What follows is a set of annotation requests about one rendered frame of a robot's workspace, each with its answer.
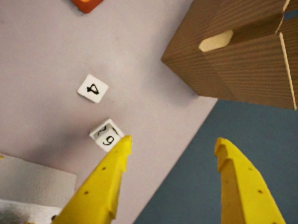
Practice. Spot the orange digital multimeter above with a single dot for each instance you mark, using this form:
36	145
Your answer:
86	6

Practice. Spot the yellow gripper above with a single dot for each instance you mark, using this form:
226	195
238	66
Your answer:
245	198

